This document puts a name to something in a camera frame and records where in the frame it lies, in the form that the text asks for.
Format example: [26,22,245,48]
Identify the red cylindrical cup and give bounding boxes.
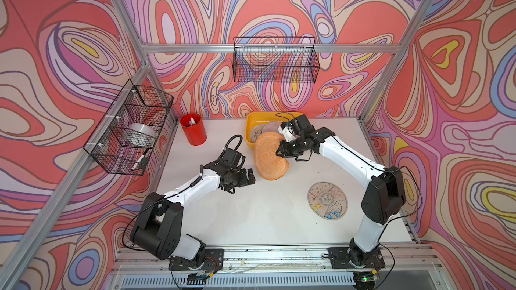
[180,114,207,146]

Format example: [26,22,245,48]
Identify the black wire basket on back wall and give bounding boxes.
[232,35,321,83]

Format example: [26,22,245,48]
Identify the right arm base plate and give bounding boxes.
[327,246,386,271]

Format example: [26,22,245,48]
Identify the white marker in basket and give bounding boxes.
[131,148,149,171]

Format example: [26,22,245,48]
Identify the black wire basket on left wall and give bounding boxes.
[83,80,173,176]

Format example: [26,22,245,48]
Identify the beige cat coaster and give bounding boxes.
[250,124,265,143]

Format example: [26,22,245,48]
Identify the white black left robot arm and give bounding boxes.
[129,148,255,268]

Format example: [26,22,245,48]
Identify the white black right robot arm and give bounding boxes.
[276,115,406,256]

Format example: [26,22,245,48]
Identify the pink unicorn coaster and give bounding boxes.
[262,122,282,134]

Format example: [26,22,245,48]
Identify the silver tape roll in basket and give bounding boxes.
[122,123,158,148]

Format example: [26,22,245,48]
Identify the beige wave pattern coaster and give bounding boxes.
[307,181,348,220]

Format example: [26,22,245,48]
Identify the orange waffle pattern coaster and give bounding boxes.
[254,132,290,181]

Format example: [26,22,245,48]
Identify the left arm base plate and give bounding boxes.
[169,248,224,273]

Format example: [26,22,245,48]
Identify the yellow plastic storage box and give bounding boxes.
[245,111,302,150]

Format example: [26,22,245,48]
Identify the black wire basket on wall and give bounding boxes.
[83,80,173,176]
[232,35,321,83]

